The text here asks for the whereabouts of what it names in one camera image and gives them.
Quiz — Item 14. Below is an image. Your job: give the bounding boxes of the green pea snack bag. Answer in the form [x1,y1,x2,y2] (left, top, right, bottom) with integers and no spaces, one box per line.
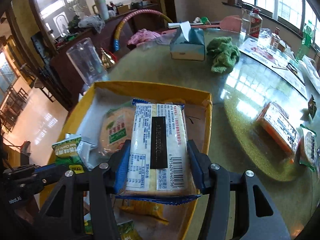
[52,133,94,174]

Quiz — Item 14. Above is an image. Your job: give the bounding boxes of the silver foil snack packet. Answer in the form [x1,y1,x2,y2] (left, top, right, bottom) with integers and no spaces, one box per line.
[76,140,97,171]

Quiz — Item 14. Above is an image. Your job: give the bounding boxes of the blue edged cracker pack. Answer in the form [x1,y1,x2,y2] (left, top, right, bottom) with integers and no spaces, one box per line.
[118,99,199,205]

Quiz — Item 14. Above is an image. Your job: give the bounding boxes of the round rice cracker pack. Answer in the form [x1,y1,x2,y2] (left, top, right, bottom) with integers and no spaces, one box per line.
[99,101,135,157]

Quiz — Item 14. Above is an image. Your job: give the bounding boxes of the orange cracker pack upside down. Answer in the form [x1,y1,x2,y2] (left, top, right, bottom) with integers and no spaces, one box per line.
[256,102,300,162]

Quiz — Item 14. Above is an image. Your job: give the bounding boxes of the yellow cardboard tray box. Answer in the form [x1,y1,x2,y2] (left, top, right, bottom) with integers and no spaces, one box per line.
[41,81,213,239]

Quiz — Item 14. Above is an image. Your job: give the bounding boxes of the clear plastic cup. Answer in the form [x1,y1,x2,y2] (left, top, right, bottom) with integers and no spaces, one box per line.
[66,37,109,86]

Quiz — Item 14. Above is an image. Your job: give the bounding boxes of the golden gourd ornament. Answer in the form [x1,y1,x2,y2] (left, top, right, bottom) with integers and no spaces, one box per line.
[100,48,117,69]

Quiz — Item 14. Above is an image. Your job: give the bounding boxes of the pink hula hoop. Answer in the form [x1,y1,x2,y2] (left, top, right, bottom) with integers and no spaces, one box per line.
[113,9,173,51]

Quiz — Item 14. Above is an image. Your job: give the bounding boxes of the green cloth rag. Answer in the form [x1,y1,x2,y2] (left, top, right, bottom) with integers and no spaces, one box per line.
[207,36,240,74]

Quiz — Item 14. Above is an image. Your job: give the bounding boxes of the small glass medicine bottle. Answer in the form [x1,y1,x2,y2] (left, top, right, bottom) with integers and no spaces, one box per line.
[270,27,280,49]

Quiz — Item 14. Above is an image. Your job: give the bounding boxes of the pink cloth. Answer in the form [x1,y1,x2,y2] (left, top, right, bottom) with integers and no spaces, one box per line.
[127,29,161,46]

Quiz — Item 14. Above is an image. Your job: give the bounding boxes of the blue tissue box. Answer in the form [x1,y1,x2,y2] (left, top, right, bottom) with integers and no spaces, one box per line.
[169,21,206,61]

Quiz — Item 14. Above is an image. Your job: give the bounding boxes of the green plastic bottle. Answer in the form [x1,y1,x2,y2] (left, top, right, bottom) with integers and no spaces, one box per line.
[296,20,313,61]

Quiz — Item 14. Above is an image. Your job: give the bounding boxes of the pink fly swatter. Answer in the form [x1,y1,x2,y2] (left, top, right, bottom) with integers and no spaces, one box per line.
[191,15,242,33]

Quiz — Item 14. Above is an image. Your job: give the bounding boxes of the liquor bottle red label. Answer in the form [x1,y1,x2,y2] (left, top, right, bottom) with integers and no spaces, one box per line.
[249,8,263,38]

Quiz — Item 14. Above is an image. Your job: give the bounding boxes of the white thermos tumbler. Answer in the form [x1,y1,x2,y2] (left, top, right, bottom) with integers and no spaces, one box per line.
[92,0,110,21]

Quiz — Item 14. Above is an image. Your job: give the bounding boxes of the clear glass jar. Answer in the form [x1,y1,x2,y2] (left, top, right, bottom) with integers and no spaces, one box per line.
[241,3,253,34]

